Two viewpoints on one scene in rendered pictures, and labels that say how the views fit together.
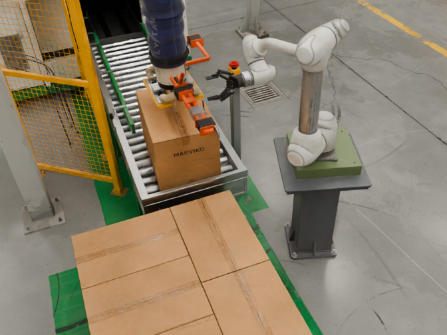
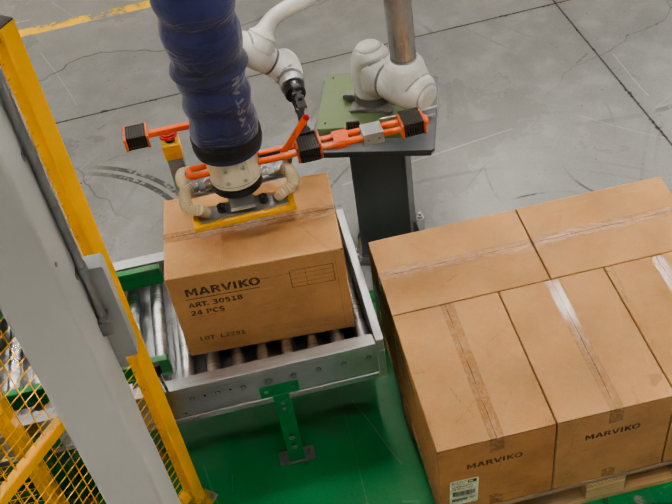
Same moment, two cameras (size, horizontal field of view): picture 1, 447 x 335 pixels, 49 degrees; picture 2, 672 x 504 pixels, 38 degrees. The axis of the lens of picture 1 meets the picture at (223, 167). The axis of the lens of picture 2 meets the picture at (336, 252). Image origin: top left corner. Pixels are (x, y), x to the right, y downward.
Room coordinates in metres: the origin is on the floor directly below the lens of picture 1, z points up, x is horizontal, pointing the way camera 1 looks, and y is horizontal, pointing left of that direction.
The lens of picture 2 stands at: (1.71, 2.60, 3.18)
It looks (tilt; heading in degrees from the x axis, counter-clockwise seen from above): 45 degrees down; 284
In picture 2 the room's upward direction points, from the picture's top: 9 degrees counter-clockwise
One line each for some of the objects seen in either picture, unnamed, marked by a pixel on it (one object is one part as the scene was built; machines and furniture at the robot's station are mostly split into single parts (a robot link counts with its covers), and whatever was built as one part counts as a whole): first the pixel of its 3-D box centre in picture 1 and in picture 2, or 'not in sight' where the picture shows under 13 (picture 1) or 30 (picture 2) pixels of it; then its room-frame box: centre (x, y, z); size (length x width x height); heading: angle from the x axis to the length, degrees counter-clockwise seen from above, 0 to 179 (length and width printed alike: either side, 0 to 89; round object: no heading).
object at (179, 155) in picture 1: (177, 133); (259, 263); (2.59, 0.29, 0.75); 0.60 x 0.40 x 0.40; 16
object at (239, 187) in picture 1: (197, 198); (361, 294); (2.26, 0.18, 0.48); 0.70 x 0.03 x 0.15; 109
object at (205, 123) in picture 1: (204, 126); (411, 123); (2.03, 0.09, 1.21); 0.08 x 0.07 x 0.05; 20
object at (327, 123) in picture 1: (322, 130); (372, 67); (2.26, -0.58, 0.98); 0.18 x 0.16 x 0.22; 141
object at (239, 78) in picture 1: (234, 82); (296, 95); (2.45, -0.09, 1.21); 0.09 x 0.07 x 0.08; 110
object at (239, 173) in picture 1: (195, 186); (358, 275); (2.26, 0.18, 0.58); 0.70 x 0.03 x 0.06; 109
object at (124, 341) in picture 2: not in sight; (77, 314); (2.67, 1.29, 1.62); 0.20 x 0.05 x 0.30; 19
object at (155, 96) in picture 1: (157, 89); (243, 206); (2.56, 0.38, 1.11); 0.34 x 0.10 x 0.05; 20
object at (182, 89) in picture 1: (183, 92); (307, 146); (2.36, 0.20, 1.22); 0.10 x 0.08 x 0.06; 110
